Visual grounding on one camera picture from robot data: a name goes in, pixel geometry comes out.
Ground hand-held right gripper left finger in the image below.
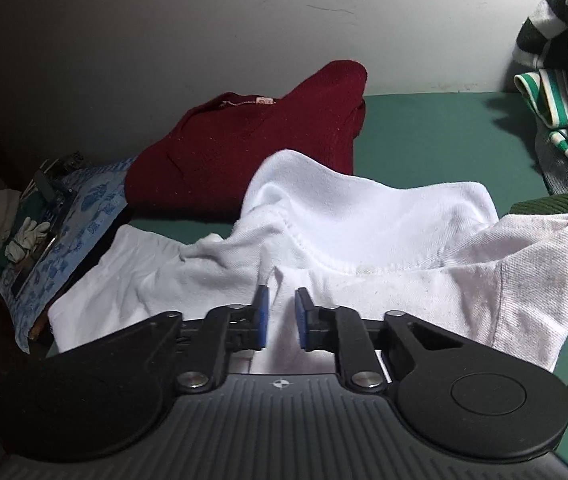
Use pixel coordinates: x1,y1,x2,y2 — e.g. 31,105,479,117
144,285,270,394

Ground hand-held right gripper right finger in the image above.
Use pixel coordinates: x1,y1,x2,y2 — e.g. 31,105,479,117
294,287,466,393

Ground white polo shirt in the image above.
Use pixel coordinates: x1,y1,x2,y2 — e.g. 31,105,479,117
46,148,568,377

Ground dark red sweater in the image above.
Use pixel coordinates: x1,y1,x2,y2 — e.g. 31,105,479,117
124,60,369,222

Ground blue patterned towel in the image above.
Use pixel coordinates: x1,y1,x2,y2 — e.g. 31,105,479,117
0,157,138,354

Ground green felt mat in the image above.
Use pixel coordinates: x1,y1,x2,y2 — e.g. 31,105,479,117
124,91,568,480

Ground white gloves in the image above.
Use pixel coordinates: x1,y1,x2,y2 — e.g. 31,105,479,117
4,216,53,264

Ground grey knit garment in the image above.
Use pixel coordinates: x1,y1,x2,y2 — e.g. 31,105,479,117
534,130,568,197

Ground green white striped garment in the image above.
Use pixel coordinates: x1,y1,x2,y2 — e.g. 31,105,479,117
514,68,568,162

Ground dark striped garment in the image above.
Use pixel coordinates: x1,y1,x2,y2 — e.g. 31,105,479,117
513,0,568,69

